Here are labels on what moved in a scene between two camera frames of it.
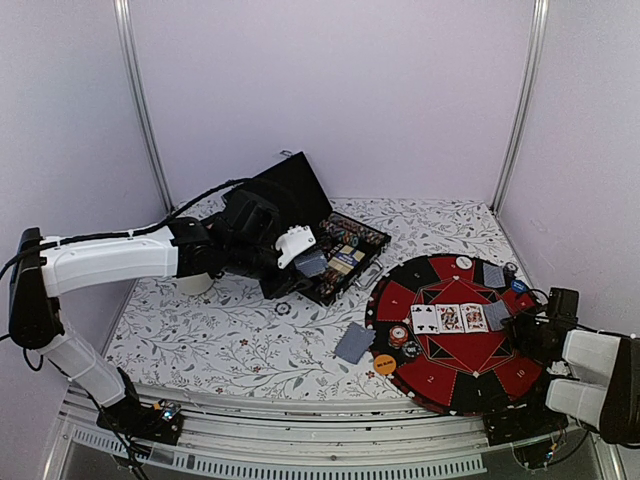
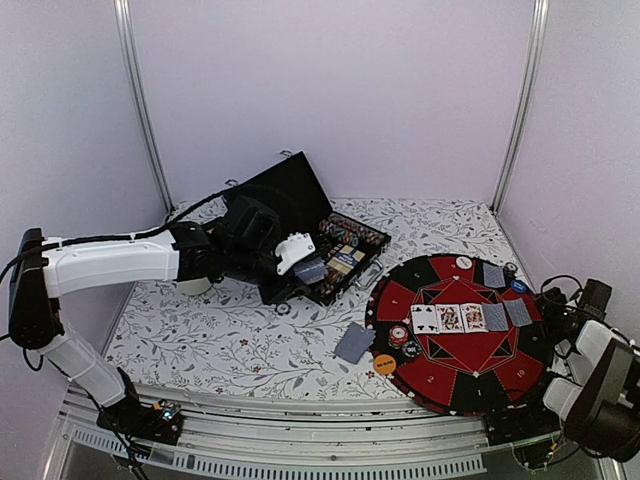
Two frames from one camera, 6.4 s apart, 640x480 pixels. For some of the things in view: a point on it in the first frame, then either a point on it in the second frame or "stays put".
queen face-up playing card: x=449 y=318 stays put
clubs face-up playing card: x=424 y=319 stays put
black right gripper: x=514 y=325 → x=549 y=301
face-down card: x=493 y=275 stays put
